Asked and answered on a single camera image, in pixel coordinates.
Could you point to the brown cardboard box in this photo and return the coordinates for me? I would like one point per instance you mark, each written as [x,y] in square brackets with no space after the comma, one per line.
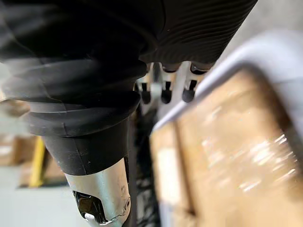
[236,151]
[14,146]

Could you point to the grey plastic crate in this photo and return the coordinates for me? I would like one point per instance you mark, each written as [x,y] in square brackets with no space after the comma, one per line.
[267,56]

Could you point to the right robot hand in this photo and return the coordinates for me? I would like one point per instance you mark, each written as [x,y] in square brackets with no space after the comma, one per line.
[94,71]

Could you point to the yellow shelf post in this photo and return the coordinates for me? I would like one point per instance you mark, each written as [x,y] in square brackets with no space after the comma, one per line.
[38,160]

